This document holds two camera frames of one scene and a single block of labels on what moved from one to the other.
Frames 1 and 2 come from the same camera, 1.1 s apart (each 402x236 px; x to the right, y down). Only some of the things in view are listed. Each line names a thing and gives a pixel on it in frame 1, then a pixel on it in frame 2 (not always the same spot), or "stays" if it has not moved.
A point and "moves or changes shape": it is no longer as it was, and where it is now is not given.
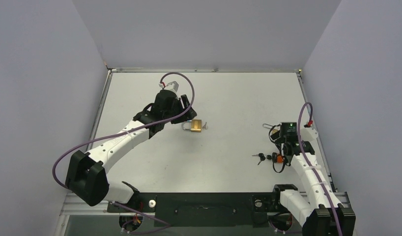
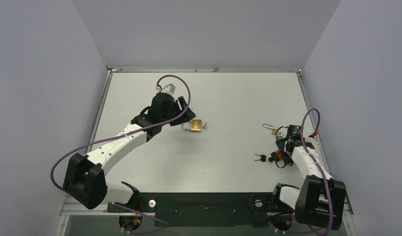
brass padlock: x=193 y=125 stays
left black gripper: x=189 y=116 stays
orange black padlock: x=279 y=158 moves or changes shape
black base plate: x=214 y=210 stays
